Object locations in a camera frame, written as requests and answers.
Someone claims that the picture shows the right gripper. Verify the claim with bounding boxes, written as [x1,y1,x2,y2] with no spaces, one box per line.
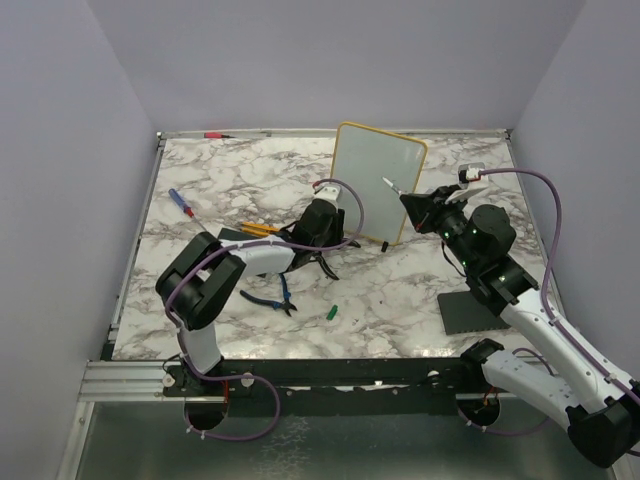
[403,184,478,271]

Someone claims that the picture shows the white whiteboard marker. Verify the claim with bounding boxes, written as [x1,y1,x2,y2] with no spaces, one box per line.
[381,176,403,196]

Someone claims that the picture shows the yellow framed whiteboard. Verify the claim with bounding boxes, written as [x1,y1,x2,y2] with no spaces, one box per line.
[330,122,428,246]

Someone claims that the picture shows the green marker cap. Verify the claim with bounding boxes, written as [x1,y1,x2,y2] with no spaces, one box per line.
[326,305,338,320]

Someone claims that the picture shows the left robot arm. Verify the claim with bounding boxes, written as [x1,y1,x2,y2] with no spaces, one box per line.
[155,199,345,395]

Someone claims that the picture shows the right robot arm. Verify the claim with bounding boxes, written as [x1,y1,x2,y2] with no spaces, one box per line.
[399,185,639,468]

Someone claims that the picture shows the yellow utility knife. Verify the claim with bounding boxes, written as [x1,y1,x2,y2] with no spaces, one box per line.
[240,222,280,237]

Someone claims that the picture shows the left black pad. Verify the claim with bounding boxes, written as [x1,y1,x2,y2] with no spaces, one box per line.
[217,227,255,241]

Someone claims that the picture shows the black pad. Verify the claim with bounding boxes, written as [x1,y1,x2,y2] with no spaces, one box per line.
[437,291,509,336]
[217,227,255,241]

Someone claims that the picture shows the right black pad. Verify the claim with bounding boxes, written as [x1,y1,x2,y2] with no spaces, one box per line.
[437,291,509,336]

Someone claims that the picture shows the blue red screwdriver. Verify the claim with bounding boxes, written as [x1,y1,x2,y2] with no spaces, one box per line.
[168,188,206,231]

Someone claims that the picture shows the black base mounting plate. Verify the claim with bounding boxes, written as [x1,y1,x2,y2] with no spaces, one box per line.
[163,357,489,416]

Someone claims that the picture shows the black grey wire stripper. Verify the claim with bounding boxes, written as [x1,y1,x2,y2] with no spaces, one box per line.
[286,237,362,281]

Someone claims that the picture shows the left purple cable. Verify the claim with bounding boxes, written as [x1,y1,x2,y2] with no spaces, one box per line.
[164,177,366,441]

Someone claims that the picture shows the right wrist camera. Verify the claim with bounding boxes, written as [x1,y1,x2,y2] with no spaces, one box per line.
[445,162,489,204]

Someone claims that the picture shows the blue handled cutting pliers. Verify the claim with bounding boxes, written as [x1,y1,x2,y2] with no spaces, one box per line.
[238,272,298,318]

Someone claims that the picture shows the red marker on rail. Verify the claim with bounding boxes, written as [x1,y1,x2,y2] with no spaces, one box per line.
[203,132,236,139]

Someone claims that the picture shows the aluminium frame rail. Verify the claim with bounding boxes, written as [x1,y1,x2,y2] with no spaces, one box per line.
[77,359,171,401]

